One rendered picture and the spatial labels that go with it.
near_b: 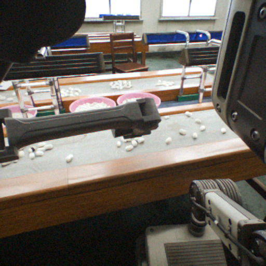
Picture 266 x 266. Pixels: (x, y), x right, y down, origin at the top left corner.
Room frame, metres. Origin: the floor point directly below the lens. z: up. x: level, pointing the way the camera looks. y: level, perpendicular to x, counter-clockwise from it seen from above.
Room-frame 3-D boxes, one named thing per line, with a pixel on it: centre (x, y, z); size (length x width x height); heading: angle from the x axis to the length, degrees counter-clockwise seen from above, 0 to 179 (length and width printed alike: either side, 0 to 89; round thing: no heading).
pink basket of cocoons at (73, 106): (1.12, 0.24, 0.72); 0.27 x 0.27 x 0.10
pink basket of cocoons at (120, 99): (1.20, -0.03, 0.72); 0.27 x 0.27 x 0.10
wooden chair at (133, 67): (3.25, 0.06, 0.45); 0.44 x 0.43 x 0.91; 124
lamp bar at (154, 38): (1.59, -0.36, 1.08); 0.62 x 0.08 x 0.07; 106
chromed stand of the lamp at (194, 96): (1.51, -0.38, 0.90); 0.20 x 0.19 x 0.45; 106
